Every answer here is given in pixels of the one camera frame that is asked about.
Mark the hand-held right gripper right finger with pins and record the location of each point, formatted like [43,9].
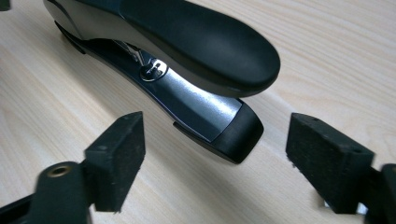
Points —
[327,165]

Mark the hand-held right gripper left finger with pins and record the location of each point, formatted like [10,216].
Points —
[120,165]

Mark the black and grey stapler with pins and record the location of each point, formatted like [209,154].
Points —
[193,46]

